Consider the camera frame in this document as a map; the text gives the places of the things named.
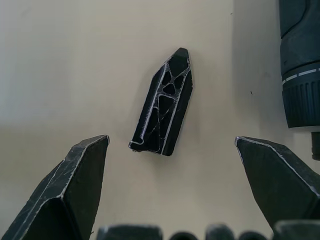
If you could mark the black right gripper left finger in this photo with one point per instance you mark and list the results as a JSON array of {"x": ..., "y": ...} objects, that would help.
[{"x": 52, "y": 190}]

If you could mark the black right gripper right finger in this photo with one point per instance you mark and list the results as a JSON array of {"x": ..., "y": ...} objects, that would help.
[{"x": 277, "y": 180}]

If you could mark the dark grey electric screwdriver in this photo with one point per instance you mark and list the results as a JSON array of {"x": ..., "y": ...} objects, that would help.
[{"x": 301, "y": 65}]

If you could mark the black loose gripper finger piece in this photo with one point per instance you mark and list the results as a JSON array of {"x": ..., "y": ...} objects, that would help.
[{"x": 162, "y": 110}]

